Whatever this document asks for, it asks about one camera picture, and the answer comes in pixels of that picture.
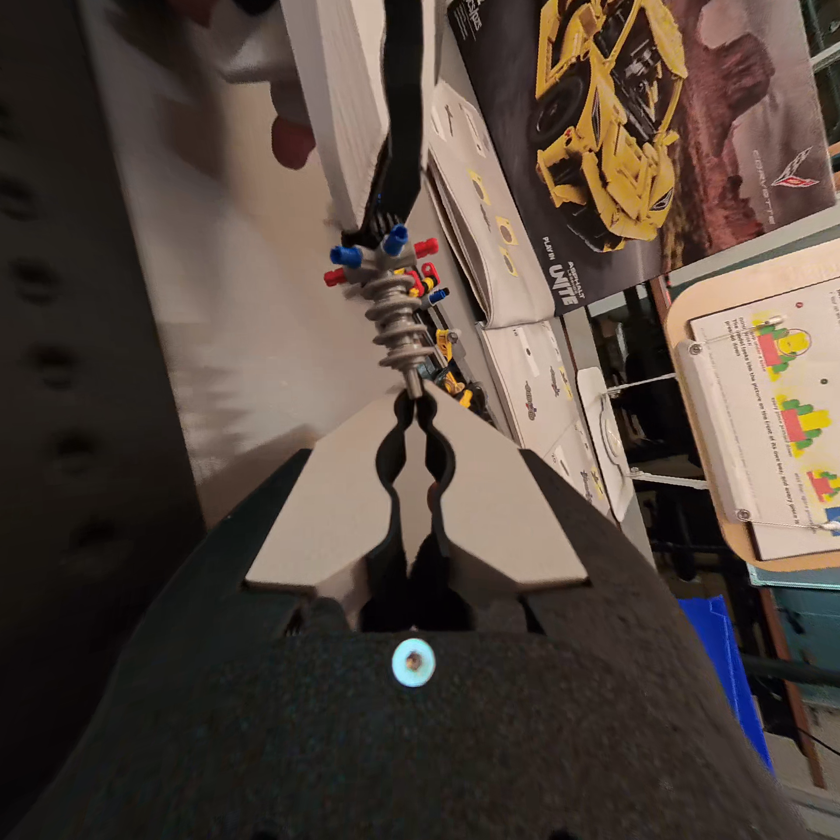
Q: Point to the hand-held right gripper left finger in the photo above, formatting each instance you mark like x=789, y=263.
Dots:
x=315, y=525

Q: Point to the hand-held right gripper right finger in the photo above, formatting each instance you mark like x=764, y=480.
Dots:
x=518, y=525

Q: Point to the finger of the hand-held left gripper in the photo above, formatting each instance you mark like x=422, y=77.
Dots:
x=341, y=98
x=403, y=98

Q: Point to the long dark lego chassis assembly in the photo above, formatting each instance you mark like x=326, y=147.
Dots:
x=453, y=377

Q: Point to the grey lego gear shaft assembly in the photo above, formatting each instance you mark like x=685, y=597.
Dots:
x=394, y=315

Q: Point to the yellow car lego set box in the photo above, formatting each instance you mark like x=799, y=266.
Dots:
x=656, y=131

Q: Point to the open instruction booklet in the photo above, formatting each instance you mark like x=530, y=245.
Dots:
x=518, y=308

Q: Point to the blue plastic bin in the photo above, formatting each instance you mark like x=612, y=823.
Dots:
x=715, y=643

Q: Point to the wooden document board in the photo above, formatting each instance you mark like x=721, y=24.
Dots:
x=682, y=315

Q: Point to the printed paper sheet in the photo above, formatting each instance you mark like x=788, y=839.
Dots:
x=774, y=426

